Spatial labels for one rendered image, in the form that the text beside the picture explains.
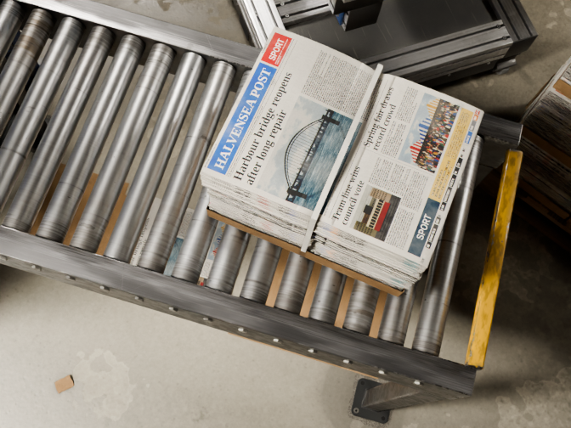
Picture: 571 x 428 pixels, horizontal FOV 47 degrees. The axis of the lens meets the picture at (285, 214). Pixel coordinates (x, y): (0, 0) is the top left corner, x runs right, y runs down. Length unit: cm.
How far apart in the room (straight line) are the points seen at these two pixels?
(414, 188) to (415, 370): 35
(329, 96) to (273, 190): 19
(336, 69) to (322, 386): 112
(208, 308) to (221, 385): 80
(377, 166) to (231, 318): 38
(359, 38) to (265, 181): 120
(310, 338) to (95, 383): 96
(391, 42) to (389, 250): 124
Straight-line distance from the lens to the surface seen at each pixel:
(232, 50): 137
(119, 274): 121
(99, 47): 141
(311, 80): 107
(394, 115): 107
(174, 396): 197
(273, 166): 100
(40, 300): 208
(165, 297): 119
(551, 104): 177
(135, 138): 130
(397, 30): 217
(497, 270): 126
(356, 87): 108
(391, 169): 103
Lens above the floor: 196
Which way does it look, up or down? 71 degrees down
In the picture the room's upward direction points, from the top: 11 degrees clockwise
